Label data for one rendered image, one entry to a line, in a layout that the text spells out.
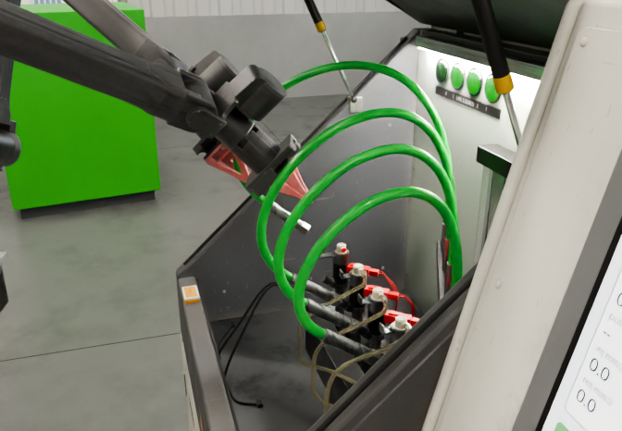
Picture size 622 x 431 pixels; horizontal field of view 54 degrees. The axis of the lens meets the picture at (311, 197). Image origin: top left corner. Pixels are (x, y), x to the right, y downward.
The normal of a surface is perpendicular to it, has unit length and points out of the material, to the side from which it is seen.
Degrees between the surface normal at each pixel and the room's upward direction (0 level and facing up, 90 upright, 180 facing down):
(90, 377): 0
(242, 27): 90
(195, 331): 0
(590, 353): 76
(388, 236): 90
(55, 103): 90
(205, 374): 0
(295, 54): 90
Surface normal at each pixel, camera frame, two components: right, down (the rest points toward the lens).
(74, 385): 0.00, -0.93
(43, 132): 0.41, 0.33
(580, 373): -0.93, -0.12
